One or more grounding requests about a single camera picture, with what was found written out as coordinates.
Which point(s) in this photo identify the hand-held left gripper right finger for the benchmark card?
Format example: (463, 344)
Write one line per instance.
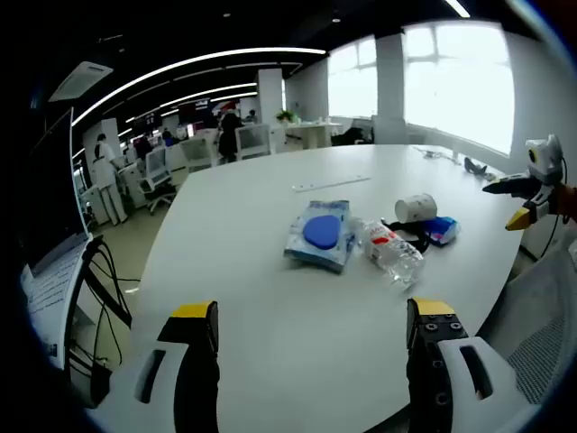
(433, 343)

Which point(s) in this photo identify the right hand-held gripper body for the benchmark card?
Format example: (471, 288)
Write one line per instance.
(547, 162)

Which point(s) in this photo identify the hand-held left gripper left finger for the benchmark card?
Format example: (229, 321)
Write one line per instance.
(198, 334)

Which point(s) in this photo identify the blue tissue packet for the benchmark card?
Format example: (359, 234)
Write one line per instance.
(444, 227)

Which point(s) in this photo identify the white paper cup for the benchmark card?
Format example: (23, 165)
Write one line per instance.
(417, 207)

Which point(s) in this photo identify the clear plastic water bottle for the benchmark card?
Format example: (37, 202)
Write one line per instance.
(383, 239)

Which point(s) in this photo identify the blue-lidded wet wipes pack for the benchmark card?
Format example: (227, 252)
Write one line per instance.
(320, 232)

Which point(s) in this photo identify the person's right hand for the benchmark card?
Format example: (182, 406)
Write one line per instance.
(569, 205)

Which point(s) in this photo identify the small black object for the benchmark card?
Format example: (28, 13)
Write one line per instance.
(473, 167)

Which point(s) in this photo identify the large bright window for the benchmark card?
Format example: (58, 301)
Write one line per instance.
(460, 85)

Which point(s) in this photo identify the white table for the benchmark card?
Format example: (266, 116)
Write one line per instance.
(315, 338)

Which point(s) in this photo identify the printed display board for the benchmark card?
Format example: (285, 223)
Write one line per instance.
(49, 288)

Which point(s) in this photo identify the white office chair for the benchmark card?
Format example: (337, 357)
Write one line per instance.
(196, 153)
(253, 140)
(158, 173)

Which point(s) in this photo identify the black bag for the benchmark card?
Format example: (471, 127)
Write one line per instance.
(354, 136)

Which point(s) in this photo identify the white power strip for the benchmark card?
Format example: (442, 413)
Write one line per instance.
(331, 182)

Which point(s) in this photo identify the black monitor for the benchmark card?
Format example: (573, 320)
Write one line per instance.
(54, 189)

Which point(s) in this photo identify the potted green plant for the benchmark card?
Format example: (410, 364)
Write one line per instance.
(285, 116)

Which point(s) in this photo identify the long ceiling light strip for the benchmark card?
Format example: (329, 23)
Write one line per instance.
(189, 65)

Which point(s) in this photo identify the ceiling air conditioner unit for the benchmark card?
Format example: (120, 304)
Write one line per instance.
(81, 81)

